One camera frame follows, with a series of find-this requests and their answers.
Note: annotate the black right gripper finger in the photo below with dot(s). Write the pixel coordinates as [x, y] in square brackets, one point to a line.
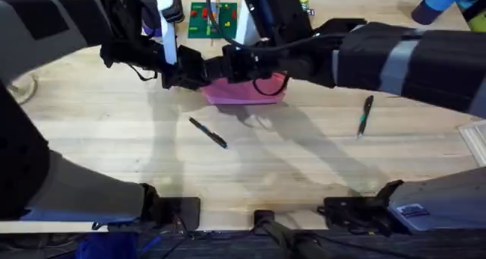
[215, 63]
[216, 74]

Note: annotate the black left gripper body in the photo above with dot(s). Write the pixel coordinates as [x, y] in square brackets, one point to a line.
[152, 57]

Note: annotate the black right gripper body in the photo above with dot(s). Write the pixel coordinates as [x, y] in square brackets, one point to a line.
[250, 63]

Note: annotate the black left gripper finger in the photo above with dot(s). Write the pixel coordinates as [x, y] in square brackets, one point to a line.
[199, 82]
[202, 67]

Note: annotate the pink soft zip bag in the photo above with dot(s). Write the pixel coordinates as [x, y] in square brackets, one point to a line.
[243, 93]

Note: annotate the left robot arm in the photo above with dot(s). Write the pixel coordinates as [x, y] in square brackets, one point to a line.
[76, 194]

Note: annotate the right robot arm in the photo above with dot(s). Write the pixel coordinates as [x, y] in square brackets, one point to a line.
[436, 61]

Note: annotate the left wrist upright plate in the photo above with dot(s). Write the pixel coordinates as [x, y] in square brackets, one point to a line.
[167, 31]

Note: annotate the wrist upright plate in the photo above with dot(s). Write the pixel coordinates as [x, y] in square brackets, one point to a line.
[167, 31]
[247, 23]

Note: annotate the right wrist upright plate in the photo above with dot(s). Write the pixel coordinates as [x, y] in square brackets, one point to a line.
[247, 23]

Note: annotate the green board with toy blocks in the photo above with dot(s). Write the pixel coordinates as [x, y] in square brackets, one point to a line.
[212, 19]

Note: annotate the black pen with blue band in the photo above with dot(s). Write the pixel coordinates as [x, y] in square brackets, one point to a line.
[209, 133]

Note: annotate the small yellow-green toy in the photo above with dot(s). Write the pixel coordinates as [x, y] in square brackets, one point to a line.
[303, 2]

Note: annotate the black pen with green band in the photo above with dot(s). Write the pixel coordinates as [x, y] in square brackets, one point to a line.
[365, 115]

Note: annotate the blue object under table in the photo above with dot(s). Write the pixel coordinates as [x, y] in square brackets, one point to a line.
[106, 245]

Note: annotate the blue roll with dark end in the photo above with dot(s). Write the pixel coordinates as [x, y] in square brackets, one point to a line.
[436, 0]

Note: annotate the yellow-green box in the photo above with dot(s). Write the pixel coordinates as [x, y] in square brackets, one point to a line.
[479, 21]

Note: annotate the pale ribbed tray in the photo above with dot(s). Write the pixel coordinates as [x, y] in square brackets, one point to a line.
[474, 141]

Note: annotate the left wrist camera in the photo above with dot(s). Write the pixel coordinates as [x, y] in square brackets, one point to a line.
[133, 4]

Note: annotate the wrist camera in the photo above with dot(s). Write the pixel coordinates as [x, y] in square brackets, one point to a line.
[133, 4]
[281, 12]

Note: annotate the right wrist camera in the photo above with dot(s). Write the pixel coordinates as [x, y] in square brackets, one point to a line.
[281, 12]

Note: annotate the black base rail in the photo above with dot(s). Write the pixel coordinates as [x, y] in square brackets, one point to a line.
[266, 244]

